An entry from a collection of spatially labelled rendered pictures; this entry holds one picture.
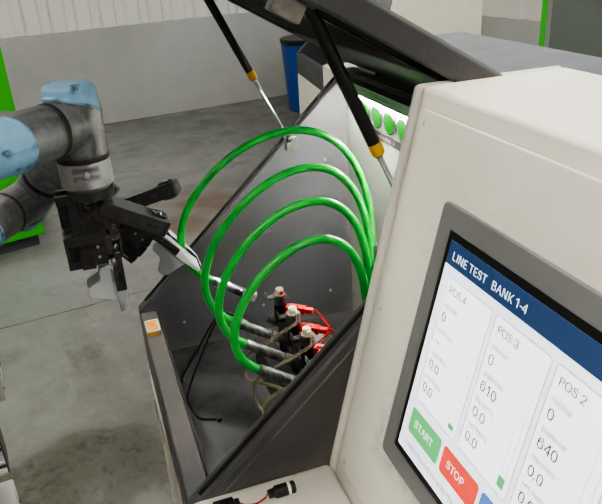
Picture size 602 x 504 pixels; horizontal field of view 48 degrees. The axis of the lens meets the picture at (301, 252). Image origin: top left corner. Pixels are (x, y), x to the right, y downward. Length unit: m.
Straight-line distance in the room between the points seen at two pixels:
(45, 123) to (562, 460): 0.72
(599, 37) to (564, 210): 3.28
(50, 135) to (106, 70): 6.82
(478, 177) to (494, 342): 0.17
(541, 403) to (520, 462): 0.07
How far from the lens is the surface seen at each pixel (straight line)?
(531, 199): 0.67
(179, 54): 7.93
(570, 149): 0.65
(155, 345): 1.49
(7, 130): 0.91
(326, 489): 1.06
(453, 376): 0.76
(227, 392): 1.51
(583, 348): 0.61
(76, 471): 2.72
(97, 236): 1.04
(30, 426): 3.01
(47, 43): 7.63
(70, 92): 0.98
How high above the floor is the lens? 1.72
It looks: 25 degrees down
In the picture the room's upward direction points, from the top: 4 degrees counter-clockwise
